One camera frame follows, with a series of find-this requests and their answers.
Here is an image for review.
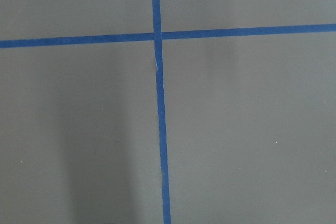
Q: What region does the long vertical blue tape line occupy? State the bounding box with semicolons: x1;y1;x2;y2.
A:
152;0;171;223

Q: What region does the long horizontal blue tape line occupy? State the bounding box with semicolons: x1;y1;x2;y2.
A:
1;24;335;49

